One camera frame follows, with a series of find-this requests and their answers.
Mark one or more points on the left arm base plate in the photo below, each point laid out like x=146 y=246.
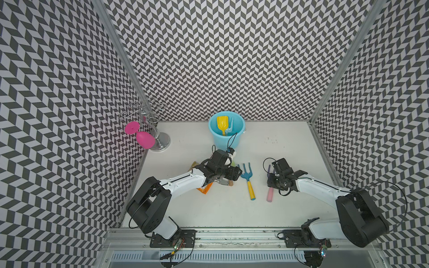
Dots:
x=184 y=238

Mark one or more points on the Fox's candy bag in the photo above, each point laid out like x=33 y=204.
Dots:
x=206 y=188

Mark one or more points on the light blue plastic bucket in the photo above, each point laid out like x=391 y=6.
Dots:
x=231 y=136

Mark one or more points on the teal rake yellow handle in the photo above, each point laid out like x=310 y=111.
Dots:
x=247 y=174

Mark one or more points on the purple rake pink handle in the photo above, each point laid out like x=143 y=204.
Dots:
x=271 y=190

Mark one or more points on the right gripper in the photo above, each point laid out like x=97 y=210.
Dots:
x=270 y=182

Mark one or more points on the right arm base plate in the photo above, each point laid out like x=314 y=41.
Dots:
x=302 y=238

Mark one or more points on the pink wine glass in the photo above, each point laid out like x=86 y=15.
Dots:
x=145 y=139

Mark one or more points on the aluminium front rail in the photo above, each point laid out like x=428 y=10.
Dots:
x=233 y=248

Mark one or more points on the light blue hand rake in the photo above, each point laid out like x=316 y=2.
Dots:
x=230 y=126

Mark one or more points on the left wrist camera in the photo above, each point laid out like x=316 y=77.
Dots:
x=231 y=154

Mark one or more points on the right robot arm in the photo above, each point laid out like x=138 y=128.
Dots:
x=359 y=220

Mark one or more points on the chrome glass rack stand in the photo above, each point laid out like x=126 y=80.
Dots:
x=139 y=112

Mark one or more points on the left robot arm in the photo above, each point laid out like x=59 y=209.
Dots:
x=148 y=206

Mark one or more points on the pink spray bottle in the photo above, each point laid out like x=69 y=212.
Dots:
x=223 y=181

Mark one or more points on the yellow trowel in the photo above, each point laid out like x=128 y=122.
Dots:
x=223 y=124

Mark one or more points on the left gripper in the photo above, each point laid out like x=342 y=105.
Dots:
x=233 y=174

